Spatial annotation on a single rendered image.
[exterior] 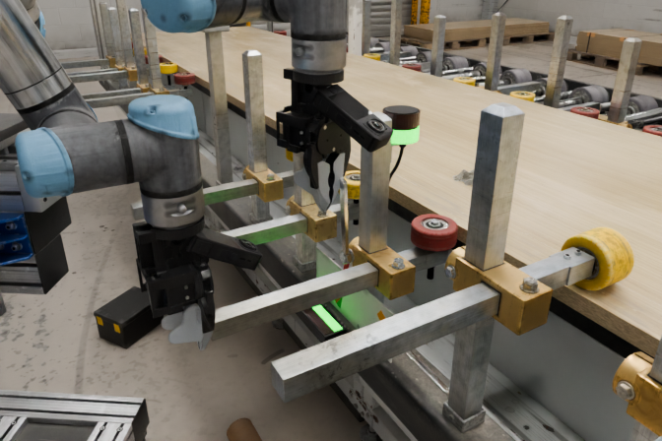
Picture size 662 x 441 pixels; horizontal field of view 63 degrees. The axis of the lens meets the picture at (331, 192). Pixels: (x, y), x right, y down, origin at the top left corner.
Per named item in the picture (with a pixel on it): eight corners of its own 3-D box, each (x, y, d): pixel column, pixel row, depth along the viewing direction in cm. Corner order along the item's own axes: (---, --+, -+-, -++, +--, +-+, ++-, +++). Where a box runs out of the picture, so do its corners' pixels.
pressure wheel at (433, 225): (427, 294, 94) (431, 235, 89) (399, 273, 100) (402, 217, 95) (461, 282, 97) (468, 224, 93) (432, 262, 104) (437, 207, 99)
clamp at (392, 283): (389, 301, 88) (391, 274, 86) (346, 263, 99) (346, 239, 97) (417, 290, 91) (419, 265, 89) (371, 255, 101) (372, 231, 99)
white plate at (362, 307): (389, 363, 92) (391, 314, 88) (315, 288, 112) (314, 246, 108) (391, 362, 92) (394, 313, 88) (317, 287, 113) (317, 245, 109)
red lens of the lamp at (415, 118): (396, 131, 84) (397, 117, 83) (374, 121, 89) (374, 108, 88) (427, 125, 87) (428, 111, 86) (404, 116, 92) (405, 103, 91)
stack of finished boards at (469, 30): (549, 32, 912) (551, 22, 905) (431, 42, 811) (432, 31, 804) (515, 28, 975) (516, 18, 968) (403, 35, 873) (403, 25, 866)
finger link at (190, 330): (168, 359, 76) (161, 304, 73) (209, 346, 79) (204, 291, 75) (174, 373, 74) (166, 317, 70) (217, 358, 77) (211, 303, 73)
